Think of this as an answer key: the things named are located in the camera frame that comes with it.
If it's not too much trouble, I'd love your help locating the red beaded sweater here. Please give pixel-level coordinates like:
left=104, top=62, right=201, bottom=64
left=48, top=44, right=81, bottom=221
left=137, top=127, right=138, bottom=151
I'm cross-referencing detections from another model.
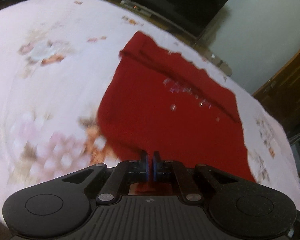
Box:
left=96, top=31, right=254, bottom=181

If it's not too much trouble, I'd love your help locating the pink floral bed sheet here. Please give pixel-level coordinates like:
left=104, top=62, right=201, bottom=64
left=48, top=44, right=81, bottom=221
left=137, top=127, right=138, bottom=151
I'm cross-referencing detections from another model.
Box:
left=0, top=0, right=300, bottom=220

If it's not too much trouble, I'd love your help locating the brown wooden door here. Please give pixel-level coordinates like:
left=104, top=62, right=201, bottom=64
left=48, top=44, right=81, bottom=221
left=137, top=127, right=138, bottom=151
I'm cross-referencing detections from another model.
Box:
left=253, top=50, right=300, bottom=134

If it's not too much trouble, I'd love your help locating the wooden tv stand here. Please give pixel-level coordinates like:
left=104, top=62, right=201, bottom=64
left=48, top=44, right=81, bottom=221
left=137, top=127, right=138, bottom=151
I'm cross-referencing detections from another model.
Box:
left=104, top=0, right=232, bottom=76

